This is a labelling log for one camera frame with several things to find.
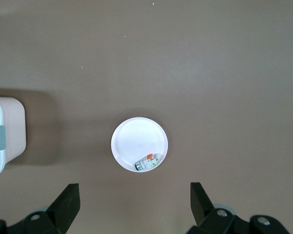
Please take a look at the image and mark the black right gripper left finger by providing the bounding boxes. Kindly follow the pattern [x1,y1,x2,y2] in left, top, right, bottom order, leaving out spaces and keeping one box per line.
[0,183,82,234]

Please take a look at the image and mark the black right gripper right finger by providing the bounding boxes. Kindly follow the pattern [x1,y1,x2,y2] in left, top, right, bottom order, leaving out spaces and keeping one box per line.
[187,182,290,234]

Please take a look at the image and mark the pale pink round plate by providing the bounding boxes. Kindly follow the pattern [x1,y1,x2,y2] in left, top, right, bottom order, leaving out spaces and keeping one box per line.
[110,117,169,173]

